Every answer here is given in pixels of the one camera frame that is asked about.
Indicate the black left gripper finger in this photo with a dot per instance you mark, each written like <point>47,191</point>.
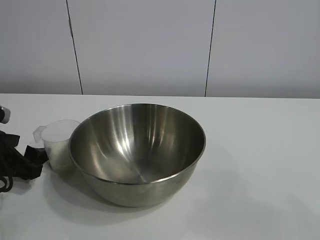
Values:
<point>12,141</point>
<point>35,157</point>

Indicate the stainless steel mixing bowl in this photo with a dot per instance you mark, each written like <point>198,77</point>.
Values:
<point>140,192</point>

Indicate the translucent plastic measuring cup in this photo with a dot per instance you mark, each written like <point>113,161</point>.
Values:
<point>56,132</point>

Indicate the white rice grains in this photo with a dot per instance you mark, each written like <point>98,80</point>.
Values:
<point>61,161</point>

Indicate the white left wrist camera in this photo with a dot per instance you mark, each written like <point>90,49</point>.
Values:
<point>4,115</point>

